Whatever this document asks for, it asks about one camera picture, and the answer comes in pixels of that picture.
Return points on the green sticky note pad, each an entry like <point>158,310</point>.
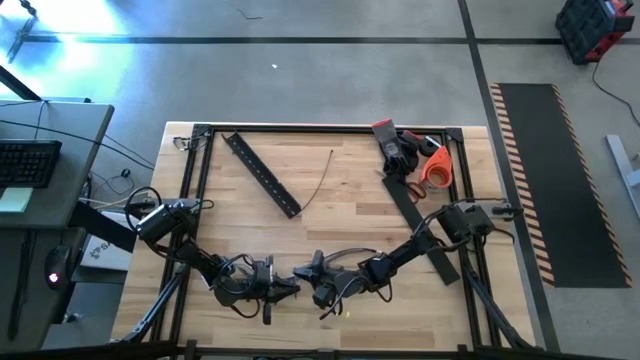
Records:
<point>15,200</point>

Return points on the grey glove red cuff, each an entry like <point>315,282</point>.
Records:
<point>390,145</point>
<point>412,136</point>

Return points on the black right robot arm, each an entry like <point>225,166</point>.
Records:
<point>410,245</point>

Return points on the orange tape dispenser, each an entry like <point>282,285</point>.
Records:
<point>442,159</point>

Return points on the white cardboard box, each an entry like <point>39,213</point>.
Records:
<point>102,257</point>

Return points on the grey metal bar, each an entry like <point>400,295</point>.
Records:
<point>620,160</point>

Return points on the grey desk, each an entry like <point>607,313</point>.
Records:
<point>75,165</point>

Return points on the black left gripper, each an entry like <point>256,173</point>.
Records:
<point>262,282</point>

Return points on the black flat duct cover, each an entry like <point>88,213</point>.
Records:
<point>407,210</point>

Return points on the black keyboard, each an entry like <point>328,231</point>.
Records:
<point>27,162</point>

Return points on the black tape roll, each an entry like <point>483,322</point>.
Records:
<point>424,147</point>

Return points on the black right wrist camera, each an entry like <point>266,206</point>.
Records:
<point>318,261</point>

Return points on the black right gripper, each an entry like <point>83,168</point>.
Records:
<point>340,287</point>

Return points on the black red toolbox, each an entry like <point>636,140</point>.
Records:
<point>585,30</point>

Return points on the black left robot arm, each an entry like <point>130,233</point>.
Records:
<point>165,222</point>

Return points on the black striped floor mat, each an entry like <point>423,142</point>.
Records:
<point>560,185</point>

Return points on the black computer mouse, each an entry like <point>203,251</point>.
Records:
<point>57,265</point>

